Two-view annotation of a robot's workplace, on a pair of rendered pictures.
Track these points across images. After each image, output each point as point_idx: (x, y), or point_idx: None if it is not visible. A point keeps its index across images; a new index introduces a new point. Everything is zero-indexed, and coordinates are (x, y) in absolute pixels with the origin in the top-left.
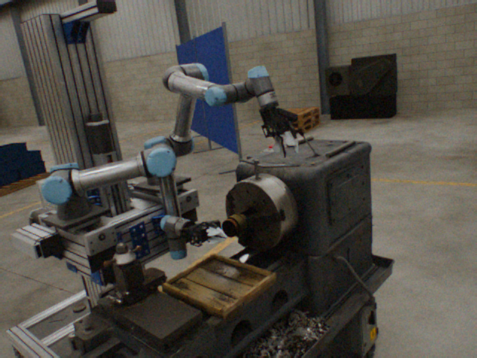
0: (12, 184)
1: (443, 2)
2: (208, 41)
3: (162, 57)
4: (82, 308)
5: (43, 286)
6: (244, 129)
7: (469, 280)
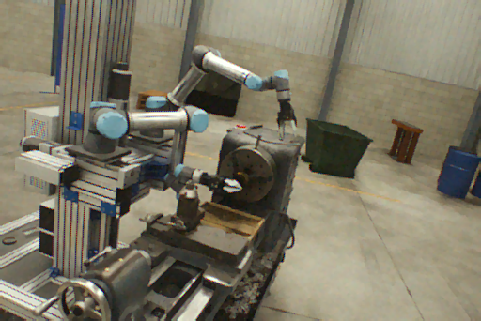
0: None
1: (281, 44)
2: None
3: (29, 6)
4: (14, 240)
5: None
6: None
7: (311, 239)
